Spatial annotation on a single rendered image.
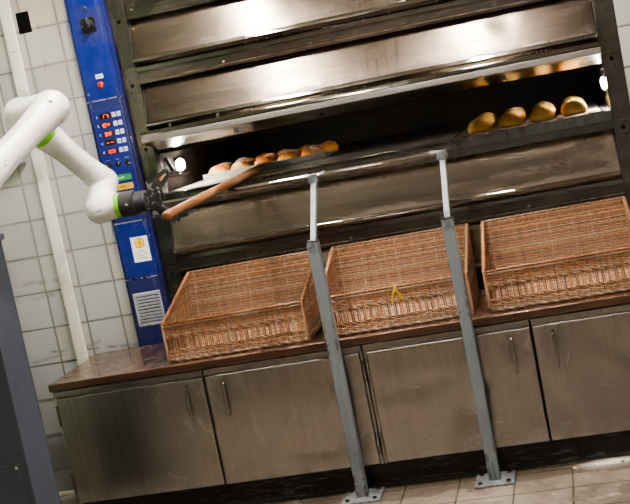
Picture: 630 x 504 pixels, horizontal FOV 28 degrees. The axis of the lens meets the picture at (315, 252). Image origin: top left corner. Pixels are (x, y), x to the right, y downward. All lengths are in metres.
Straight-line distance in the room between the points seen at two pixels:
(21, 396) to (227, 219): 1.26
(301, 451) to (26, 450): 1.01
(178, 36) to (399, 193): 1.08
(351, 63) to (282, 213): 0.66
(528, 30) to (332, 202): 1.01
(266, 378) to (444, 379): 0.65
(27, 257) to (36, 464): 1.30
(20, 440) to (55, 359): 1.22
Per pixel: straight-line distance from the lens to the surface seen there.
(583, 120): 4.88
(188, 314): 5.03
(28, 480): 4.30
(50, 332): 5.42
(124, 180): 5.16
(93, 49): 5.17
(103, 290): 5.29
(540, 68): 4.79
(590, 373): 4.47
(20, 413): 4.28
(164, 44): 5.10
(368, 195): 4.96
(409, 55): 4.90
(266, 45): 5.00
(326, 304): 4.43
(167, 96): 5.12
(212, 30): 5.05
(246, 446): 4.69
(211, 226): 5.11
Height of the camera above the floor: 1.43
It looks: 7 degrees down
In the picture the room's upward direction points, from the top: 11 degrees counter-clockwise
